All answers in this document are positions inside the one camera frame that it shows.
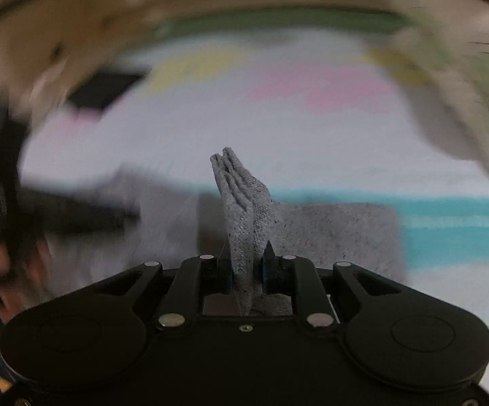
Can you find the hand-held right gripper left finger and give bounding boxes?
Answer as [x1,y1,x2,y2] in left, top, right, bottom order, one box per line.
[96,240,233,334]

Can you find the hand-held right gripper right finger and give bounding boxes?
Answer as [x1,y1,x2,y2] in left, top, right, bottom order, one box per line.
[262,240,402,335]

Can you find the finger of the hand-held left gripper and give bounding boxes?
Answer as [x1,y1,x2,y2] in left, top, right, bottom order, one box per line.
[20,188,142,236]

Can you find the grey pants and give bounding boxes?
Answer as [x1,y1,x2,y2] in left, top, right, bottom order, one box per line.
[42,146,406,319]

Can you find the person's left hand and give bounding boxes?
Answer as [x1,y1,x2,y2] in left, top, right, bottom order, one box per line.
[0,240,56,323]

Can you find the black folded cloth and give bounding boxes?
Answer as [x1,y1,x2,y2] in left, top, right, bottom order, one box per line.
[66,71,149,113]

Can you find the floral pastel bed sheet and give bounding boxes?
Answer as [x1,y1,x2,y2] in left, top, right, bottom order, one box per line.
[16,7,489,390]

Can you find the wooden headboard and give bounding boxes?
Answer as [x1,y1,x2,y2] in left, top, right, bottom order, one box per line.
[0,0,401,98]

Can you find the beige leaf-print quilt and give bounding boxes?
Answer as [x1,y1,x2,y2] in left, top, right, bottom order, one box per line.
[383,0,489,187]

